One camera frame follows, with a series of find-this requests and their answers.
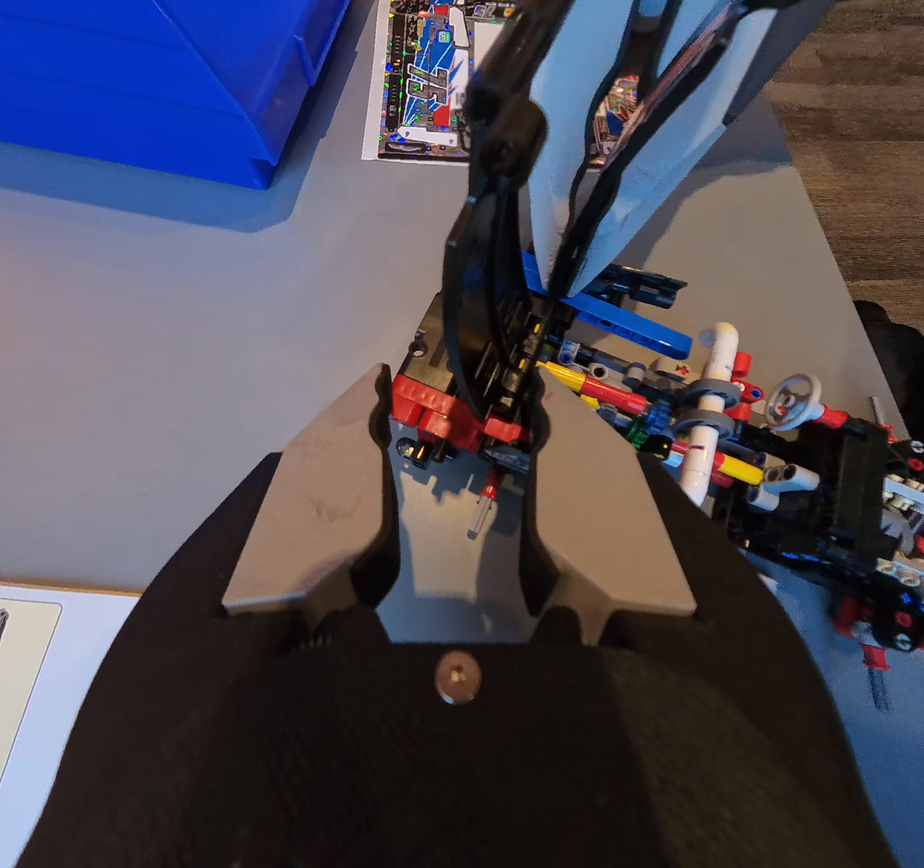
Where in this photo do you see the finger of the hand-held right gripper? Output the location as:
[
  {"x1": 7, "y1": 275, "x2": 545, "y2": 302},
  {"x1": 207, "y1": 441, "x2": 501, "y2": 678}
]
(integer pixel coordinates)
[
  {"x1": 559, "y1": 0, "x2": 795, "y2": 295},
  {"x1": 523, "y1": 0, "x2": 654, "y2": 290}
]

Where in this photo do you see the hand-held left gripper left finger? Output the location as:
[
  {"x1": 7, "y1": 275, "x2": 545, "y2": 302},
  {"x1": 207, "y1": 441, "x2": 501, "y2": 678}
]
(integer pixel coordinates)
[{"x1": 221, "y1": 363, "x2": 401, "y2": 627}]

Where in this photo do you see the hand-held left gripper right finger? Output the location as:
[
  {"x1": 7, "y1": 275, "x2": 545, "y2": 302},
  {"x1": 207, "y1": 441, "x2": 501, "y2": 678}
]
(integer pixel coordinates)
[{"x1": 520, "y1": 366, "x2": 697, "y2": 647}]

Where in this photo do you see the toy brick car model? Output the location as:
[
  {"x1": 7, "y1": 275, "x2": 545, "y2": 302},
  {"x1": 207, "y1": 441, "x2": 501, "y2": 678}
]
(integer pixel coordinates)
[{"x1": 390, "y1": 262, "x2": 924, "y2": 710}]

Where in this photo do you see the grey desk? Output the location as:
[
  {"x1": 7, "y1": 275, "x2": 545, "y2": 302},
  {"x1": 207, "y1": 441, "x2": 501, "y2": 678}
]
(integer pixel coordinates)
[{"x1": 0, "y1": 0, "x2": 924, "y2": 868}]

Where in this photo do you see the holographic sticker sheet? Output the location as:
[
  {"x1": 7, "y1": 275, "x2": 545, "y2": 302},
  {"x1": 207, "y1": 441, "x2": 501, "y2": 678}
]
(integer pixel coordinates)
[{"x1": 361, "y1": 0, "x2": 643, "y2": 163}]

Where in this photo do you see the instruction booklet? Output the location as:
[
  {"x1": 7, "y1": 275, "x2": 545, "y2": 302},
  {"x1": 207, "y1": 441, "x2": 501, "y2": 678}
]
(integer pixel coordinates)
[{"x1": 0, "y1": 583, "x2": 141, "y2": 868}]

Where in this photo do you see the blue plastic bin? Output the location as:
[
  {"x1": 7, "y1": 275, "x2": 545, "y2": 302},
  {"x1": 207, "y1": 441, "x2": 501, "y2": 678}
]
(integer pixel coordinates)
[{"x1": 0, "y1": 0, "x2": 355, "y2": 191}]

